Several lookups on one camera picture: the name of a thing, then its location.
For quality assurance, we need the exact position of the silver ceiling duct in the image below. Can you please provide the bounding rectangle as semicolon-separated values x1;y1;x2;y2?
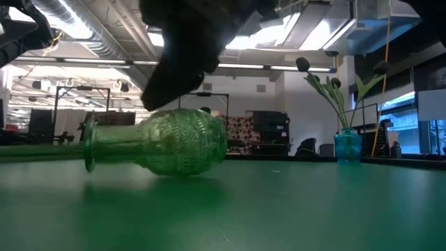
29;0;164;95

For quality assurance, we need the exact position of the long ceiling light bar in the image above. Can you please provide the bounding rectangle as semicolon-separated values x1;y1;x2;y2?
13;55;337;74

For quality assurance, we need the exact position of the black monitor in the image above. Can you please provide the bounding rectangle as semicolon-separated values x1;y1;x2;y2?
27;108;54;140

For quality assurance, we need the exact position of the blue glass vase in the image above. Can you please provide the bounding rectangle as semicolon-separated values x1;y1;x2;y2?
334;128;363;165

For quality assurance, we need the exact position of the small grey bin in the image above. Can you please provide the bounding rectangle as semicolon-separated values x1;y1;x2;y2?
319;143;335;158

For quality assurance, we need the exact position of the green glass vase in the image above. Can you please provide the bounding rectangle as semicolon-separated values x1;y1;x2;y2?
82;107;229;178

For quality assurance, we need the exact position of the floral patterned board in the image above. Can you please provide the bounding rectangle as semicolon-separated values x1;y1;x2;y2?
225;116;254;155

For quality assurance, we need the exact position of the black storage cabinet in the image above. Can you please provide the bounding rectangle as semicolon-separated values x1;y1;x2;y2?
251;110;291;156

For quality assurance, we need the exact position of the yellow hanging cable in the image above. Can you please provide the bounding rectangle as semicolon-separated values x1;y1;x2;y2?
371;0;393;157

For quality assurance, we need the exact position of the dark equipment rack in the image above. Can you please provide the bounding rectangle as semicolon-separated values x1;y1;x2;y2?
91;110;137;127

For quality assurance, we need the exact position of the black office chair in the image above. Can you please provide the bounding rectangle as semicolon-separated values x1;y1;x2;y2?
294;137;318;158

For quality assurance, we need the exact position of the green table mat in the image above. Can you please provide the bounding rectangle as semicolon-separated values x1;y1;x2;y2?
0;153;446;251

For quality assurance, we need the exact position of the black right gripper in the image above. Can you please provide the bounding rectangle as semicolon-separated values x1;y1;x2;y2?
139;0;279;112

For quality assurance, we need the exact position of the white rectangular ceiling duct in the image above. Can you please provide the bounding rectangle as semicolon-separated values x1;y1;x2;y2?
322;0;428;56

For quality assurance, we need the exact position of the black tulip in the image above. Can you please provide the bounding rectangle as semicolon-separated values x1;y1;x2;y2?
295;56;349;130
348;61;390;130
329;77;351;130
311;73;349;130

